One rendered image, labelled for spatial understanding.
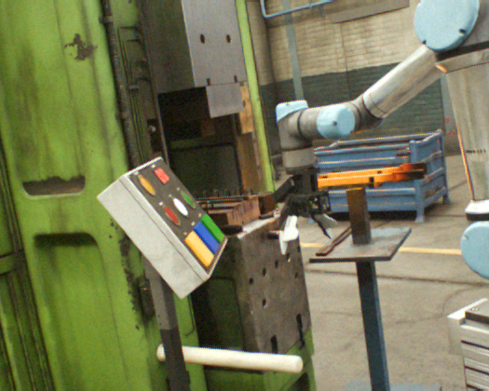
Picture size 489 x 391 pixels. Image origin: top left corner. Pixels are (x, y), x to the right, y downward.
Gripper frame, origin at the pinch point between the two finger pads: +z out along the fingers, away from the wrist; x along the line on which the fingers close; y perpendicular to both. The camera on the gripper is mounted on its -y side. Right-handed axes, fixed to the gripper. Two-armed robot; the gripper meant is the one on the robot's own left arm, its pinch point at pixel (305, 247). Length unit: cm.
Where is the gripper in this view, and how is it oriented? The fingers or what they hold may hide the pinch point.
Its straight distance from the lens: 156.2
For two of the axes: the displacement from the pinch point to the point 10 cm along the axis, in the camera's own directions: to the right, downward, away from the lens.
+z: 1.5, 9.8, 1.6
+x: 8.2, -2.2, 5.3
